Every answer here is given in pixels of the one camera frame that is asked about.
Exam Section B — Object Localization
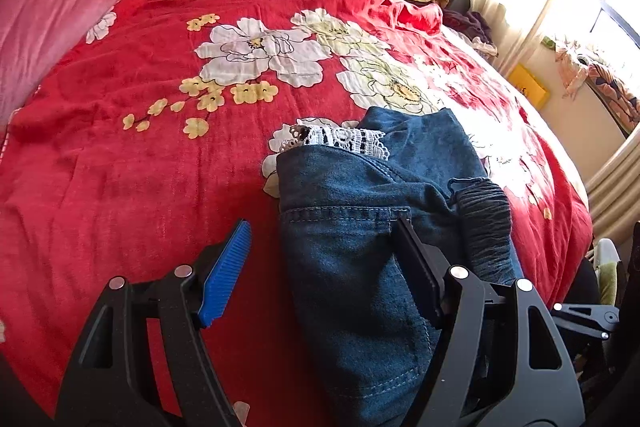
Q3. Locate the purple cloth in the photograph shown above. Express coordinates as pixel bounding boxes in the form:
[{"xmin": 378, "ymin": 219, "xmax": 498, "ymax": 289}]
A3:
[{"xmin": 442, "ymin": 9, "xmax": 496, "ymax": 52}]

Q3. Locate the blue denim pants white lace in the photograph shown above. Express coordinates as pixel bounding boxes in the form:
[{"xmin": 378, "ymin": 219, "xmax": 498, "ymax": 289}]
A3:
[{"xmin": 275, "ymin": 107, "xmax": 518, "ymax": 427}]

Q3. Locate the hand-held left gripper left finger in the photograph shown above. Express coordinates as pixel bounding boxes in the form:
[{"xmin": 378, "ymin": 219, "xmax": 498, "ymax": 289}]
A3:
[{"xmin": 55, "ymin": 219, "xmax": 253, "ymax": 427}]

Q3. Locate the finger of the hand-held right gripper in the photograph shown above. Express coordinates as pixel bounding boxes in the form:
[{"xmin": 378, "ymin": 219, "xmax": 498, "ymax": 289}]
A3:
[{"xmin": 552, "ymin": 302, "xmax": 623, "ymax": 340}]

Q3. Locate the green fuzzy cloth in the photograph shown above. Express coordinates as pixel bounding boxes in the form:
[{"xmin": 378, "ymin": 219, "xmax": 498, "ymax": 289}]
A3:
[{"xmin": 595, "ymin": 239, "xmax": 621, "ymax": 305}]

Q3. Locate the yellow box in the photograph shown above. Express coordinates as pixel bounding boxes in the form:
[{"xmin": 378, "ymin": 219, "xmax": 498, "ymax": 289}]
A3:
[{"xmin": 507, "ymin": 63, "xmax": 550, "ymax": 109}]

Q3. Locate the red floral blanket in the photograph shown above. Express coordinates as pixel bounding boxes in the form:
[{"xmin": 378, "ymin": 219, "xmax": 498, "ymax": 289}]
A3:
[{"xmin": 0, "ymin": 0, "xmax": 593, "ymax": 418}]

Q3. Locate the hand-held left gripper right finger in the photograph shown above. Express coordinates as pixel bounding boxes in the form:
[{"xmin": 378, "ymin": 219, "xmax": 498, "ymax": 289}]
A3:
[{"xmin": 395, "ymin": 217, "xmax": 586, "ymax": 427}]

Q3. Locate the floral patterned cloth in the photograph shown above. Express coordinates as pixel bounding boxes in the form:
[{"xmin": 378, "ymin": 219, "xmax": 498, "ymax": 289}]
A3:
[{"xmin": 550, "ymin": 36, "xmax": 640, "ymax": 138}]

